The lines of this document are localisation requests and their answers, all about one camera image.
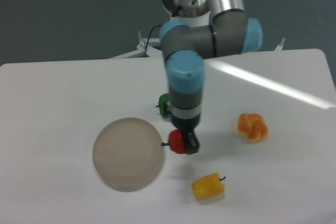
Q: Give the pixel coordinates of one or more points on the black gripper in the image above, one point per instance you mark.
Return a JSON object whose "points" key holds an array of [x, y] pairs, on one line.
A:
{"points": [[187, 120]]}

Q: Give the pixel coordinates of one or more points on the red toy bell pepper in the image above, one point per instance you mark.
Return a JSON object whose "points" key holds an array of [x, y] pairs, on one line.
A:
{"points": [[175, 142]]}

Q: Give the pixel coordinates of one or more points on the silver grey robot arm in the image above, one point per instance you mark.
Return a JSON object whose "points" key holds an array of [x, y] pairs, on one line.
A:
{"points": [[199, 30]]}

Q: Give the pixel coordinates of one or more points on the green toy bell pepper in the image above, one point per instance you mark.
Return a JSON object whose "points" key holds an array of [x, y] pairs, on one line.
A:
{"points": [[164, 105]]}

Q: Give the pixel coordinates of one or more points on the yellow toy bell pepper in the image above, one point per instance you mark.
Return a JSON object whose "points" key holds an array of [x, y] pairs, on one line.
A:
{"points": [[208, 186]]}

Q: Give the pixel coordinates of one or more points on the beige round plate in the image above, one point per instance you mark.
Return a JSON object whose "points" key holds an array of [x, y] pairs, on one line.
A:
{"points": [[127, 154]]}

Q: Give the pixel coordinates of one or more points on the orange knotted bread roll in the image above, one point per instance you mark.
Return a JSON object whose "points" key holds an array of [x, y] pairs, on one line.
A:
{"points": [[252, 127]]}

